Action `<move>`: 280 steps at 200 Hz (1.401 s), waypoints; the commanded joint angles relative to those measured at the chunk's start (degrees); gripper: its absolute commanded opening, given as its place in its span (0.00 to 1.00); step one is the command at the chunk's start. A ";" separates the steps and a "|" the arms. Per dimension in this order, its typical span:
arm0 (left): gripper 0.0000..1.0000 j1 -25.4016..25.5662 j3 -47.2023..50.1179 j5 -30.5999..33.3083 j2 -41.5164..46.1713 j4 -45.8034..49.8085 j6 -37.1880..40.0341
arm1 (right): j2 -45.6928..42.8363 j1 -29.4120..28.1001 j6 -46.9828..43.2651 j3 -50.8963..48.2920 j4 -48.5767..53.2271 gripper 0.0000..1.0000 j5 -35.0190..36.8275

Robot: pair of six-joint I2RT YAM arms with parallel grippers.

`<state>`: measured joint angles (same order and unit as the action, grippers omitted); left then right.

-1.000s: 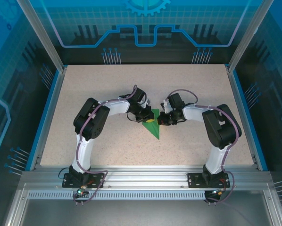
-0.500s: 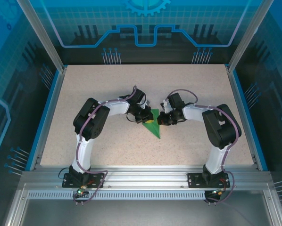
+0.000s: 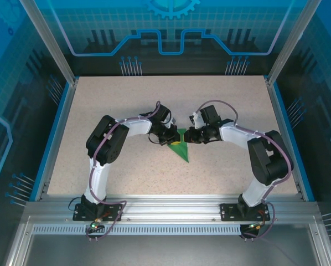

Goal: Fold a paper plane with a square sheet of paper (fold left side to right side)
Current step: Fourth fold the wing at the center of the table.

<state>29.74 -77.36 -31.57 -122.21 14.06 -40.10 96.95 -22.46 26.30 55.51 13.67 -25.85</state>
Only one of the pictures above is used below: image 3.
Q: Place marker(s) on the aluminium mounting beam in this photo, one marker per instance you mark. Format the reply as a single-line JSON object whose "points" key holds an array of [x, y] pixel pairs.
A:
{"points": [[171, 206]]}

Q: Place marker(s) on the aluminium frame post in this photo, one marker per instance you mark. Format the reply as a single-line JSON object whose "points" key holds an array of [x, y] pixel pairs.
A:
{"points": [[52, 41], [290, 41]]}

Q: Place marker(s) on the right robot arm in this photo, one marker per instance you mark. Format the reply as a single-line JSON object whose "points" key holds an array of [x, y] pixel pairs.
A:
{"points": [[270, 160]]}

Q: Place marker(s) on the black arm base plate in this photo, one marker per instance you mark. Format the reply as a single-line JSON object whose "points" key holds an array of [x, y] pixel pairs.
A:
{"points": [[79, 216], [227, 213]]}

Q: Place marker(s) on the blue trimmed aluminium side rail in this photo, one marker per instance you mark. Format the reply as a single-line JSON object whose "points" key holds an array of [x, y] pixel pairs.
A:
{"points": [[57, 133], [287, 133]]}

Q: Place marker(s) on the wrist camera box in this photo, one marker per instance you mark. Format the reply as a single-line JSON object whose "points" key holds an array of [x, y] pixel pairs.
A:
{"points": [[196, 119], [173, 123]]}

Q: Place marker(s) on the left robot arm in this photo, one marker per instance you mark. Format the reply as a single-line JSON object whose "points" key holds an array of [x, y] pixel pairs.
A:
{"points": [[107, 141]]}

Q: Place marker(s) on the blue printed gear panel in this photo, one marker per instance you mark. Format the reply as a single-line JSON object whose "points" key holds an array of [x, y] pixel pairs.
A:
{"points": [[165, 27]]}

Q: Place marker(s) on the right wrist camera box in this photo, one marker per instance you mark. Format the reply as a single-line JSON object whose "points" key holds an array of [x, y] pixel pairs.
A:
{"points": [[196, 119]]}

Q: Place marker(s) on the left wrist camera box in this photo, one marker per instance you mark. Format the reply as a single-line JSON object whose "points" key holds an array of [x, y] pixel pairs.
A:
{"points": [[173, 123]]}

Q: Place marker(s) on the blue printed side panel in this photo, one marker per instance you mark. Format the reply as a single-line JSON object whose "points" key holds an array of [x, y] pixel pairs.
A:
{"points": [[10, 97], [320, 97]]}

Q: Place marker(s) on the green paper sheet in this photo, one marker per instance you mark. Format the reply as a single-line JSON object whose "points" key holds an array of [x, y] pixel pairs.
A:
{"points": [[182, 152]]}

